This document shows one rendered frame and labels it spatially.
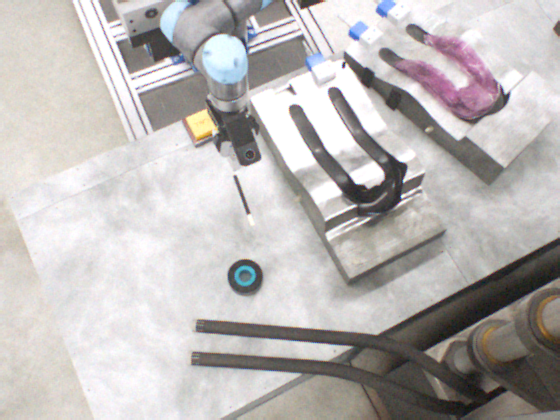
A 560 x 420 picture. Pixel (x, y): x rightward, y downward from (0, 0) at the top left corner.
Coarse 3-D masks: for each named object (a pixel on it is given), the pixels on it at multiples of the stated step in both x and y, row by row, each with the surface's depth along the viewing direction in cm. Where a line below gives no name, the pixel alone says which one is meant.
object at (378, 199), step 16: (336, 96) 153; (288, 112) 150; (304, 112) 151; (352, 112) 151; (304, 128) 150; (352, 128) 150; (320, 144) 148; (368, 144) 147; (320, 160) 146; (336, 160) 145; (384, 160) 143; (336, 176) 142; (384, 176) 140; (400, 176) 139; (352, 192) 142; (368, 192) 138; (384, 192) 145; (400, 192) 142; (368, 208) 144; (384, 208) 143
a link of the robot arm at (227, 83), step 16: (208, 48) 107; (224, 48) 107; (240, 48) 108; (208, 64) 107; (224, 64) 106; (240, 64) 107; (208, 80) 113; (224, 80) 109; (240, 80) 111; (224, 96) 114; (240, 96) 116
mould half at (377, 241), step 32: (256, 96) 152; (320, 96) 152; (352, 96) 153; (288, 128) 149; (320, 128) 149; (384, 128) 149; (288, 160) 146; (352, 160) 144; (416, 160) 141; (320, 192) 139; (416, 192) 146; (320, 224) 142; (352, 224) 143; (384, 224) 144; (416, 224) 144; (352, 256) 141; (384, 256) 141
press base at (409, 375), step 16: (400, 368) 163; (416, 368) 149; (400, 384) 170; (416, 384) 156; (384, 400) 200; (400, 400) 179; (400, 416) 188; (416, 416) 170; (432, 416) 155; (448, 416) 143
